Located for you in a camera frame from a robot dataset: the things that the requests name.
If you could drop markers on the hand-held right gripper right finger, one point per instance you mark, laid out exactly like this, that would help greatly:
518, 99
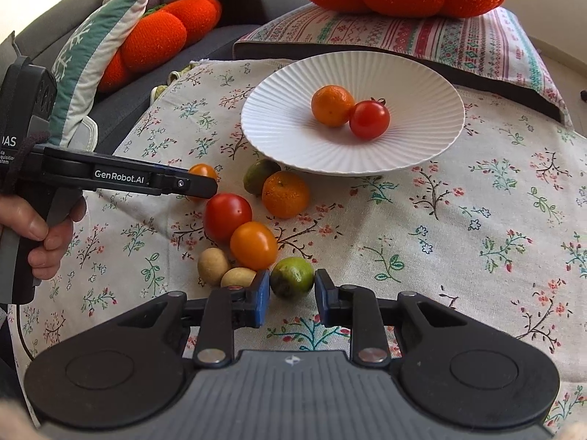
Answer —
323, 300

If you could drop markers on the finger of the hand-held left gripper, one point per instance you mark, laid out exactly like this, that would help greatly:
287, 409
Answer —
192, 185

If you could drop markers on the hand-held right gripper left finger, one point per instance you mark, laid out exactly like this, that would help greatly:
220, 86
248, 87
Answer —
261, 298

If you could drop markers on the orange cherry tomato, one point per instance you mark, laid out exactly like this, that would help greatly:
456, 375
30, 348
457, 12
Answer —
202, 170
253, 245

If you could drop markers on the red cherry tomato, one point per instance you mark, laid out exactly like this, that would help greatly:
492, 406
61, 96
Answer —
369, 120
227, 217

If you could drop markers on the tangerine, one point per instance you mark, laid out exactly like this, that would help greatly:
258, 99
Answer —
285, 195
330, 105

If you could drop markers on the white ribbed plate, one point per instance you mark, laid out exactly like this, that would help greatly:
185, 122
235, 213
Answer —
284, 114

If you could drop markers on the person's left hand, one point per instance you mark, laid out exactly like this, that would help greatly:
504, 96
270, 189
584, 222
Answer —
27, 224

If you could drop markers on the green crochet cloth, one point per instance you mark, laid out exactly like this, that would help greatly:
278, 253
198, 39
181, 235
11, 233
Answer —
176, 74

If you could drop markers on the green snowflake pillow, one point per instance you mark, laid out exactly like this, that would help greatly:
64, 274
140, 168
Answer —
91, 55

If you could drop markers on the grey sofa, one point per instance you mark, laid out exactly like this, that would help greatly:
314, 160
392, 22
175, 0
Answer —
206, 46

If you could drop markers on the floral cloth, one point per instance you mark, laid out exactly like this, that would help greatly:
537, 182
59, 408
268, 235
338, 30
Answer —
458, 238

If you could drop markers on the small orange pumpkin cushion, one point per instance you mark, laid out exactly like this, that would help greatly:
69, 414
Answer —
156, 41

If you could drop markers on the striped patterned cushion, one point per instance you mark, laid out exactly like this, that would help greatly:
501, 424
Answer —
412, 32

